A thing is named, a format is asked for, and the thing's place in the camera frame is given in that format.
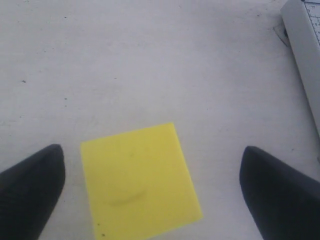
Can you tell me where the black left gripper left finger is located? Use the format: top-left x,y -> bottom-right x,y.
0,144 -> 65,240

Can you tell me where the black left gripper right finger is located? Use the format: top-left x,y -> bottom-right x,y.
240,146 -> 320,240

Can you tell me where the yellow foam cube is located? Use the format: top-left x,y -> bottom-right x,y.
80,123 -> 203,240

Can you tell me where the grey paper cutter base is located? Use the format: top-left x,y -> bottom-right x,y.
280,0 -> 320,133

